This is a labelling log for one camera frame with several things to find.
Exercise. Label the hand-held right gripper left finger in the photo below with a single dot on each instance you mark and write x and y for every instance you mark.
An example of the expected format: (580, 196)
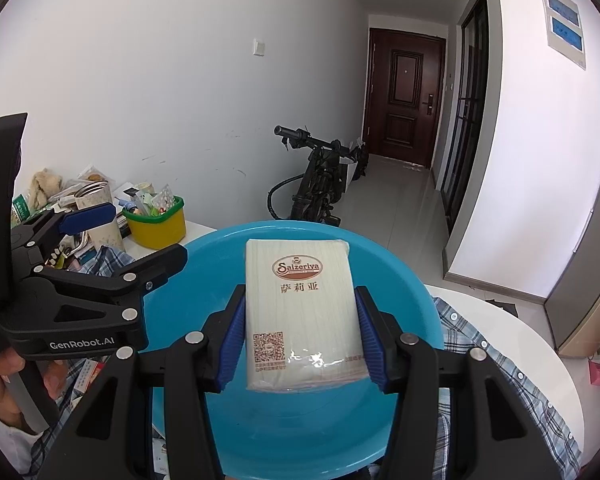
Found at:
(230, 340)

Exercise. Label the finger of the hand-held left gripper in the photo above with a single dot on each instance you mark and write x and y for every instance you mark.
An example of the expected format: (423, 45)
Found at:
(90, 217)
(160, 262)

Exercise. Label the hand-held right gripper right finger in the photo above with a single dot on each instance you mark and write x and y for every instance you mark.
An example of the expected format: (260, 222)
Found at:
(371, 340)

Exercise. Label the white tissue pack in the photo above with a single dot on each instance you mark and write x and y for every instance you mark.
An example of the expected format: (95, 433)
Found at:
(300, 310)

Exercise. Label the blue plastic basin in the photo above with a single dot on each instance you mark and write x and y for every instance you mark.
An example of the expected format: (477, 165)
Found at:
(290, 425)

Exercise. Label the white beige cup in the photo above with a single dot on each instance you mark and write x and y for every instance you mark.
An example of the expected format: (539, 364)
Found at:
(92, 197)

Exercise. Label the green white box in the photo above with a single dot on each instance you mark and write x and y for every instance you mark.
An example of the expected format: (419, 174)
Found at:
(20, 210)

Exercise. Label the yellow basket with green rim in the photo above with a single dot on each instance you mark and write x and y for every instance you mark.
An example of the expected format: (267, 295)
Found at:
(160, 230)

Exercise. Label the beige plush toy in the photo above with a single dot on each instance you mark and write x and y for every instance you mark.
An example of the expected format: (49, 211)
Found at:
(45, 187)

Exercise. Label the silver pill blister pack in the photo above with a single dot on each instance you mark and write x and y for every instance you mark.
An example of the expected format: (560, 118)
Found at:
(166, 196)

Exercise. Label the red white small box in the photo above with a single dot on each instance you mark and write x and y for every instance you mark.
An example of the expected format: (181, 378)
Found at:
(87, 375)

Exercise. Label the blue plaid cloth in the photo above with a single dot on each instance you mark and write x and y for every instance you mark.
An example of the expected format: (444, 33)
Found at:
(505, 385)

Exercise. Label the black bicycle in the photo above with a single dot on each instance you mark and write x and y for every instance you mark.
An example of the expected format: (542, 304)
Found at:
(320, 180)

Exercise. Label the white bag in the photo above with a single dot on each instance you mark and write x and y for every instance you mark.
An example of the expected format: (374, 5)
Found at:
(347, 172)

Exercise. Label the black-framed glass door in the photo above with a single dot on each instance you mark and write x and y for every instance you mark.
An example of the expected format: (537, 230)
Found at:
(460, 135)

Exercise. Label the grey refrigerator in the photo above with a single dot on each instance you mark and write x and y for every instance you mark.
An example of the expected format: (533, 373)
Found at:
(590, 285)

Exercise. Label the dark brown door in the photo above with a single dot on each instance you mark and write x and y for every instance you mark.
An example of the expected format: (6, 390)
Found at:
(405, 100)

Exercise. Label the wall panel with blue windows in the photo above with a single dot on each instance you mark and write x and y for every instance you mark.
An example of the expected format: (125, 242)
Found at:
(562, 22)

